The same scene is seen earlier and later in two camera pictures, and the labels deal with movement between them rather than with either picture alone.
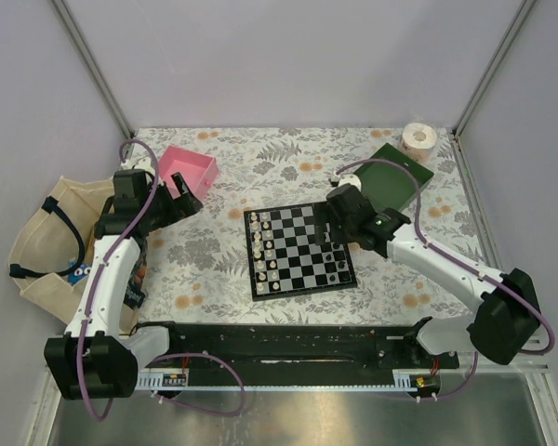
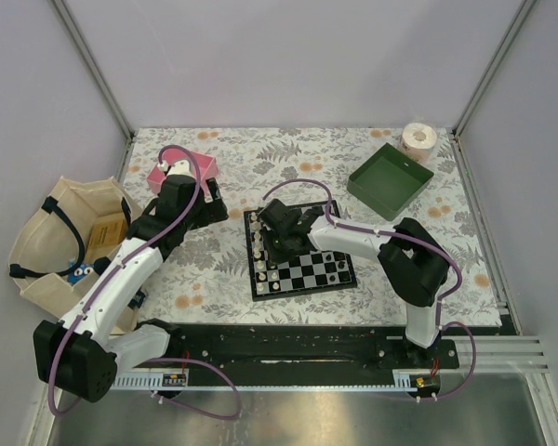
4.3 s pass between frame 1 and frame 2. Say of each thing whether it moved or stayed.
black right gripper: moved
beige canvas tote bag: stayed
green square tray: stayed
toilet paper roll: stayed
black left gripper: moved
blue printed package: stayed
